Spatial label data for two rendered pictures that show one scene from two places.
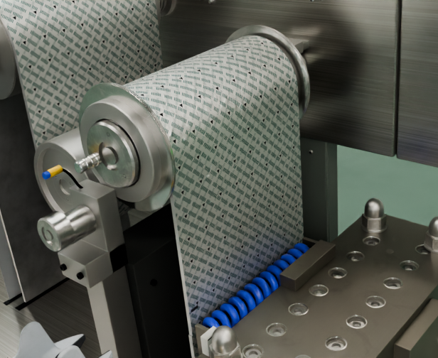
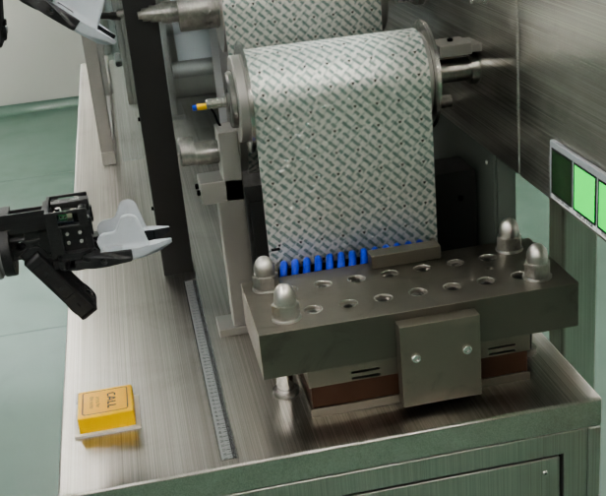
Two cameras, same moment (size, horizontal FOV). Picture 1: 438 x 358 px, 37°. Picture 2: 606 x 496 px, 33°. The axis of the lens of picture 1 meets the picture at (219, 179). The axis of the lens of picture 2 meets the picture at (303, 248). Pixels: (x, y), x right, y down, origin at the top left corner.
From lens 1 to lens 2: 0.87 m
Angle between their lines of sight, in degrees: 35
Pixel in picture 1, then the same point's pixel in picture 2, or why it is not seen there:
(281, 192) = (400, 181)
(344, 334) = (363, 300)
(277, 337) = (316, 288)
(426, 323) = (440, 319)
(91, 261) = (207, 182)
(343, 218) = not seen: outside the picture
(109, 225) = (227, 158)
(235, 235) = (333, 201)
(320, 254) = (417, 248)
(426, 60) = (529, 74)
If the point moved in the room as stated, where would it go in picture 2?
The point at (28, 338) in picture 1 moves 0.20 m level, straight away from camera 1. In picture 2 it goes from (123, 209) to (178, 161)
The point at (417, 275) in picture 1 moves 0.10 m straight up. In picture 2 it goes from (480, 288) to (478, 213)
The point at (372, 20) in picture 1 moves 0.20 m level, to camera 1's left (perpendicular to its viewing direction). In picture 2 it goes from (507, 29) to (371, 24)
